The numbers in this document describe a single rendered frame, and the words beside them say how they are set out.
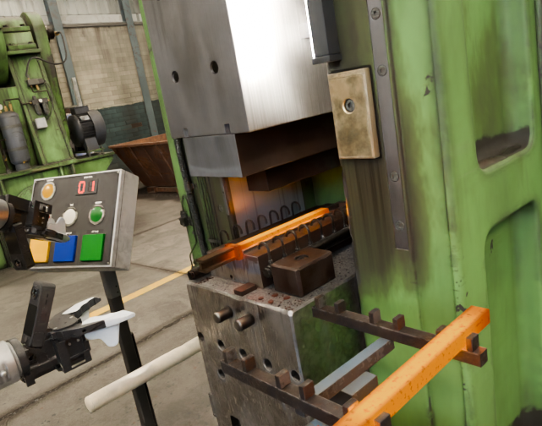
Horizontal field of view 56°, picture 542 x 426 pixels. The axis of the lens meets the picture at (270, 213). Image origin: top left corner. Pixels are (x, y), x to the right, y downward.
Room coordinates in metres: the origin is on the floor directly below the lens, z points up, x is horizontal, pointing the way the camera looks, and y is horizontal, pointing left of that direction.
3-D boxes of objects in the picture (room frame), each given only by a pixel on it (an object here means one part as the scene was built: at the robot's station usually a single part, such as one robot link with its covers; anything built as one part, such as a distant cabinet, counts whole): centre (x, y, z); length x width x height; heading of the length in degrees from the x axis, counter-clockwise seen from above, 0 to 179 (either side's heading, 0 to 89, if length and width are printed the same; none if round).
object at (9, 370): (0.80, 0.49, 0.98); 0.08 x 0.05 x 0.08; 41
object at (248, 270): (1.30, -0.05, 0.96); 0.42 x 0.20 x 0.09; 131
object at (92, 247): (1.38, 0.50, 1.01); 0.07 x 0.05 x 0.07; 66
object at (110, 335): (0.87, 0.33, 0.97); 0.09 x 0.03 x 0.06; 95
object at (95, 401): (1.37, 0.41, 0.62); 0.44 x 0.05 x 0.05; 131
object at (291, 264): (1.07, -0.05, 0.95); 0.12 x 0.08 x 0.06; 131
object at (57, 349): (0.85, 0.43, 0.97); 0.12 x 0.08 x 0.09; 131
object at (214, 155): (1.30, -0.05, 1.22); 0.42 x 0.20 x 0.10; 131
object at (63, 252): (1.42, 0.59, 1.01); 0.07 x 0.05 x 0.07; 66
